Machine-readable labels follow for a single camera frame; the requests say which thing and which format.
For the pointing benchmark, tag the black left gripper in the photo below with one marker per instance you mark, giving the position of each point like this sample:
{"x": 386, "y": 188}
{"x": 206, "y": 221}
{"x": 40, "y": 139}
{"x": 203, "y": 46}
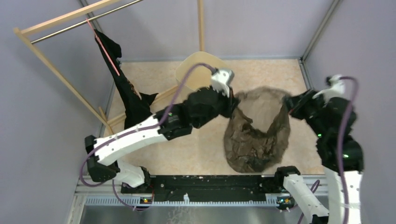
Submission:
{"x": 231, "y": 103}

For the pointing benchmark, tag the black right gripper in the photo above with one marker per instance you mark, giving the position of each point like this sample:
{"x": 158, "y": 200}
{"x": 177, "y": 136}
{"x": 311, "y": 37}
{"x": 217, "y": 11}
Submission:
{"x": 295, "y": 103}

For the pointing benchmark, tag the dark translucent trash bag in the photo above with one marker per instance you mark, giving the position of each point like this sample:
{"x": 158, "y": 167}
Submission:
{"x": 257, "y": 134}

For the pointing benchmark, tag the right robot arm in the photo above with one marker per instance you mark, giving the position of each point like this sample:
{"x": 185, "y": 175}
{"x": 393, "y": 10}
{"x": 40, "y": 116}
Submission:
{"x": 341, "y": 157}

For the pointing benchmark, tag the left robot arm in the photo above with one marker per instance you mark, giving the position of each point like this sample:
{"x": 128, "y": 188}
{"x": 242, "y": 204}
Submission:
{"x": 172, "y": 122}

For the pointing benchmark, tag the cream plastic trash bin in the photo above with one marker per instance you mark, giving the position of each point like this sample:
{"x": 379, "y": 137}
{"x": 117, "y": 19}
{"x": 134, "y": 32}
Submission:
{"x": 201, "y": 76}

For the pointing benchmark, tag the black hanging t-shirt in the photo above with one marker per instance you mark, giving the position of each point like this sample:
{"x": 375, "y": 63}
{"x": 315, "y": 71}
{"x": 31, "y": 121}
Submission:
{"x": 137, "y": 104}

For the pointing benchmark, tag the pink clothes hanger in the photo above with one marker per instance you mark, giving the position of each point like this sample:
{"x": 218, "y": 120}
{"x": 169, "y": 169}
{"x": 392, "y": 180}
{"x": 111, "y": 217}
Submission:
{"x": 103, "y": 48}

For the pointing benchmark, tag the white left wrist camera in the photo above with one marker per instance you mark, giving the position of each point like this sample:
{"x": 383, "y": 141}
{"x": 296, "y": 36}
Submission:
{"x": 221, "y": 81}

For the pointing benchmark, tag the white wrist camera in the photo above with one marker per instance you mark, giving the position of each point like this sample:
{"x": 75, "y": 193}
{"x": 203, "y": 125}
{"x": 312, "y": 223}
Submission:
{"x": 221, "y": 81}
{"x": 336, "y": 88}

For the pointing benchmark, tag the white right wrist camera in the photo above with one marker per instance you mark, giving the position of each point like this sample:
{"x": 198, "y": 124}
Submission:
{"x": 336, "y": 88}

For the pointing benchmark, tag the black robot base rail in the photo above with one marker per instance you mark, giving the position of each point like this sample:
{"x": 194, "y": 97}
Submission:
{"x": 209, "y": 188}

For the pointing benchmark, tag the metal clothes rail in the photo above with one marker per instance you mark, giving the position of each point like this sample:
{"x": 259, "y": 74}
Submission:
{"x": 85, "y": 22}

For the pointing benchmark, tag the wooden clothes rack frame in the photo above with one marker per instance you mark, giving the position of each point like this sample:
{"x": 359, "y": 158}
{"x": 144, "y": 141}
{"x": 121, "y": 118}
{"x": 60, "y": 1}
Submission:
{"x": 147, "y": 30}

